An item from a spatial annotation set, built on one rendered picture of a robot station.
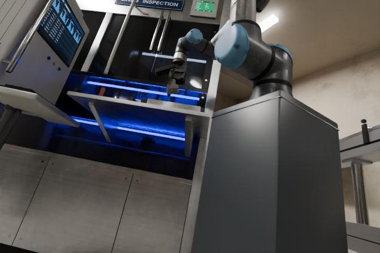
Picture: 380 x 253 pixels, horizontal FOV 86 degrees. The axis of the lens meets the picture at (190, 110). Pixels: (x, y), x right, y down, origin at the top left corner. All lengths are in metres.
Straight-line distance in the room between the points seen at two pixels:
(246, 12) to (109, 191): 1.15
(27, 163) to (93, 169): 0.42
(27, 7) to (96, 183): 1.01
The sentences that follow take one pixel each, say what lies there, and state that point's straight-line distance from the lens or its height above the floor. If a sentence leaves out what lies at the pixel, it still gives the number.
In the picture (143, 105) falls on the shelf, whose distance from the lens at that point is 0.97.
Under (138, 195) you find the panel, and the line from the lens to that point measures 1.31.
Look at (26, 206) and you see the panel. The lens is 1.61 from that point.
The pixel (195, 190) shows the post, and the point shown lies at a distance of 1.26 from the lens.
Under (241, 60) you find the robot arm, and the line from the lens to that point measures 0.60.
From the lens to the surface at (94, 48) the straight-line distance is 1.82.
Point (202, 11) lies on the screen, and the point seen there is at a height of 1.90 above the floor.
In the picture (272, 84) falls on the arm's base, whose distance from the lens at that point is 0.64.
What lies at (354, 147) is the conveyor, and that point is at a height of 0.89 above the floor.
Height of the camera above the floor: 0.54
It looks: 21 degrees up
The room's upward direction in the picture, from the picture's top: 11 degrees clockwise
